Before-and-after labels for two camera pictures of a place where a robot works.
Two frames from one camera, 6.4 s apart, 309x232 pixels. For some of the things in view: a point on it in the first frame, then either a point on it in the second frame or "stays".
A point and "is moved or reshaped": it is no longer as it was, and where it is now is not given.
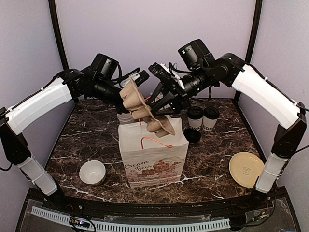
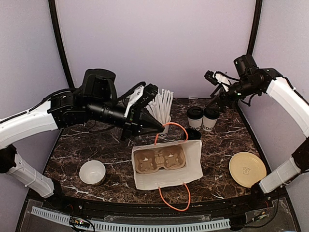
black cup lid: x=195 y=112 stays
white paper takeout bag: x=149 y=160 is moved or reshaped
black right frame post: x=254 y=37 stays
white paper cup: x=195 y=117 stays
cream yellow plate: x=245 y=167 stays
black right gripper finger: x=167 y=108 to x=218 y=103
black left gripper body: x=100 y=92 to x=131 y=123
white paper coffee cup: x=211 y=115 stays
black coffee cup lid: x=211 y=112 stays
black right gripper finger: x=161 y=93 to x=214 y=93
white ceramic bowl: x=92 y=172 stays
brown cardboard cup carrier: x=133 y=102 to x=168 y=157
